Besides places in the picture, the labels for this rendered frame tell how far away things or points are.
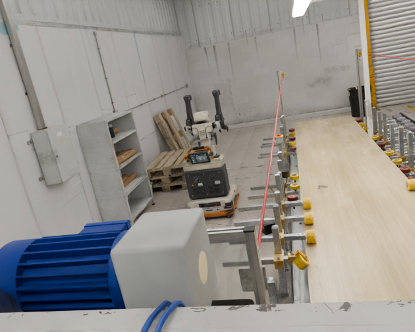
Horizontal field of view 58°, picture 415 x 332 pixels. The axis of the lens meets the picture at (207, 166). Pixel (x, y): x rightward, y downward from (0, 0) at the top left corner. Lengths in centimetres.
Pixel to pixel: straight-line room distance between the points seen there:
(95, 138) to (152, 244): 476
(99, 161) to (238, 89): 646
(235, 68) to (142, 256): 1054
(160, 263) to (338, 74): 1058
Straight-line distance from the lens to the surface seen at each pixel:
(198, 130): 517
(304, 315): 36
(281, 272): 221
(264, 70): 1083
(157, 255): 43
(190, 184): 505
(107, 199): 539
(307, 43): 1081
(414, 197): 292
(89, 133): 520
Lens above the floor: 204
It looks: 15 degrees down
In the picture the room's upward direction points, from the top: 11 degrees counter-clockwise
